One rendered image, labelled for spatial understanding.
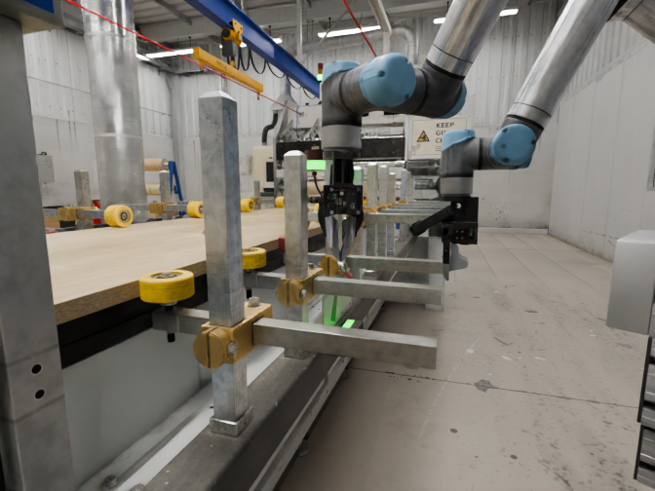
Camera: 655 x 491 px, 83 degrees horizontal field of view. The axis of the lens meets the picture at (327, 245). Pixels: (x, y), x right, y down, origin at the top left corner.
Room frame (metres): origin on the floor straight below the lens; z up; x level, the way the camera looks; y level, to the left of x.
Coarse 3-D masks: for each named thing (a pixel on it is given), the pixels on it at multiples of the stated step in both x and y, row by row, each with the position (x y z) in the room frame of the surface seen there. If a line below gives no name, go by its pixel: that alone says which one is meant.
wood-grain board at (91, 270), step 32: (160, 224) 1.47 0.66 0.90; (192, 224) 1.47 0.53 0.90; (256, 224) 1.47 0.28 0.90; (64, 256) 0.77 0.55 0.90; (96, 256) 0.77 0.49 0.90; (128, 256) 0.77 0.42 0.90; (160, 256) 0.77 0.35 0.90; (192, 256) 0.77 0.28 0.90; (64, 288) 0.52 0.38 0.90; (96, 288) 0.52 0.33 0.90; (128, 288) 0.55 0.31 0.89; (64, 320) 0.46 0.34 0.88
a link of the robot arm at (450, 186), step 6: (444, 180) 0.90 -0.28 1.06; (450, 180) 0.89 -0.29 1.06; (456, 180) 0.88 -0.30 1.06; (462, 180) 0.88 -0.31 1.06; (468, 180) 0.88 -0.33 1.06; (444, 186) 0.90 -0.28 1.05; (450, 186) 0.89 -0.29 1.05; (456, 186) 0.88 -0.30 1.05; (462, 186) 0.88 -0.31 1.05; (468, 186) 0.88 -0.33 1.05; (444, 192) 0.90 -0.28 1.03; (450, 192) 0.89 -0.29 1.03; (456, 192) 0.88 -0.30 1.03; (462, 192) 0.88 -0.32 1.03; (468, 192) 0.88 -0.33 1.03
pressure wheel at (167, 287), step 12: (144, 276) 0.57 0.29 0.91; (156, 276) 0.58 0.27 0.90; (168, 276) 0.57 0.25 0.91; (180, 276) 0.57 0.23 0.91; (192, 276) 0.58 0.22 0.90; (144, 288) 0.54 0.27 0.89; (156, 288) 0.54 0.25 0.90; (168, 288) 0.54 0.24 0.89; (180, 288) 0.55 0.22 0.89; (192, 288) 0.58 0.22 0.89; (144, 300) 0.54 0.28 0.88; (156, 300) 0.54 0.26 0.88; (168, 300) 0.54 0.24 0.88; (168, 336) 0.57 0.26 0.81
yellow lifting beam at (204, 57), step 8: (192, 48) 4.77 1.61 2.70; (200, 48) 4.77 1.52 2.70; (200, 56) 4.76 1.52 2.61; (208, 56) 4.92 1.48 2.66; (208, 64) 5.00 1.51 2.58; (216, 64) 5.10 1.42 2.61; (224, 64) 5.28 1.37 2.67; (232, 64) 5.54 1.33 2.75; (224, 72) 5.32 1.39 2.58; (232, 72) 5.46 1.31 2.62; (240, 72) 5.67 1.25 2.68; (240, 80) 5.69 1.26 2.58; (248, 80) 5.88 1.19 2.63; (256, 88) 6.15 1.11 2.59
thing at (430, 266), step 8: (312, 256) 1.02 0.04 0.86; (320, 256) 1.01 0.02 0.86; (352, 256) 0.99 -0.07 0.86; (360, 256) 0.99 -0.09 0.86; (368, 256) 0.99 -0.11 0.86; (376, 256) 0.99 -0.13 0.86; (352, 264) 0.98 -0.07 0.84; (360, 264) 0.98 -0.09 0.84; (368, 264) 0.97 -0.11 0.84; (376, 264) 0.96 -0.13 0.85; (384, 264) 0.96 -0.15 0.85; (392, 264) 0.95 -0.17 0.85; (400, 264) 0.94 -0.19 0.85; (408, 264) 0.94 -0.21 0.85; (416, 264) 0.93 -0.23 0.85; (424, 264) 0.92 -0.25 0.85; (432, 264) 0.92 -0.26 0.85; (440, 264) 0.91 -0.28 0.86; (416, 272) 0.93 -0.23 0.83; (424, 272) 0.92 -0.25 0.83; (432, 272) 0.92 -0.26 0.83; (440, 272) 0.91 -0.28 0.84
